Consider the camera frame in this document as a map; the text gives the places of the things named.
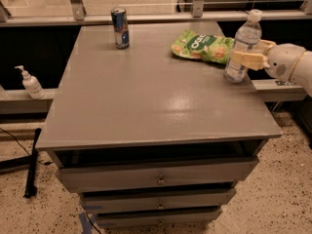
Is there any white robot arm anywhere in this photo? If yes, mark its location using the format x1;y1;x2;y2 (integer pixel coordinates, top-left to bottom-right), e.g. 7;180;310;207
230;40;312;97

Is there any blue energy drink can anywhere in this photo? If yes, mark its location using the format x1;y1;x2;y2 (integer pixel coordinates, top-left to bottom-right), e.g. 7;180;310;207
111;7;130;49

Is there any bottom grey drawer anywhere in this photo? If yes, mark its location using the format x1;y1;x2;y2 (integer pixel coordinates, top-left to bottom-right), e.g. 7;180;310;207
96;207;221;228

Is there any grey drawer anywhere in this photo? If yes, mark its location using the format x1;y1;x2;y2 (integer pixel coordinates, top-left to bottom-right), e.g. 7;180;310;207
57;156;258;193
80;188;236;214
96;207;221;228

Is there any white pump dispenser bottle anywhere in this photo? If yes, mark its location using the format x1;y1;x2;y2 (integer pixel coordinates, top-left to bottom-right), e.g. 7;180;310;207
16;65;45;99

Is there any blue tape strip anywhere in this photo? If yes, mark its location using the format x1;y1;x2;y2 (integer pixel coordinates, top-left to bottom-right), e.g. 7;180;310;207
79;213;94;234

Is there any middle grey drawer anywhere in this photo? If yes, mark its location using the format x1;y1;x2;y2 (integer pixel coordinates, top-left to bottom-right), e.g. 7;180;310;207
80;188;236;214

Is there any grey drawer cabinet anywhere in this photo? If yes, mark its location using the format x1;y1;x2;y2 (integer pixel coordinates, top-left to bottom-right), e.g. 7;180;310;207
35;20;283;230

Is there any black floor bar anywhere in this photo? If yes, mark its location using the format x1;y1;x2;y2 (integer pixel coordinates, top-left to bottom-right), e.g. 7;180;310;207
24;128;41;198

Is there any green rice chip bag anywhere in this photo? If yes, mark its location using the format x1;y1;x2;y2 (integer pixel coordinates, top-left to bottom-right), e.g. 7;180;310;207
172;30;234;64

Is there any black cable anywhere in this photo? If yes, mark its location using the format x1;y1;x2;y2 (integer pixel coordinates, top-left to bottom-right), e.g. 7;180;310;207
0;127;53;166

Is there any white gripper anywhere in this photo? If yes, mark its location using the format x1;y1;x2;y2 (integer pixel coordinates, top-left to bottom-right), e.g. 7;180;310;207
230;39;307;82

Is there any clear plastic water bottle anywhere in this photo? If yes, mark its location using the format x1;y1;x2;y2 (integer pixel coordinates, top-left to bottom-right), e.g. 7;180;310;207
224;9;262;83

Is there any top grey drawer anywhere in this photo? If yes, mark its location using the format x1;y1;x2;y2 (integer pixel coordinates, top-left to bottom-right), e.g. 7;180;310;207
57;156;258;193

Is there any metal rail bracket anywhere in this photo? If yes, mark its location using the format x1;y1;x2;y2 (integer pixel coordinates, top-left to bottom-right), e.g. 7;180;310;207
275;80;295;86

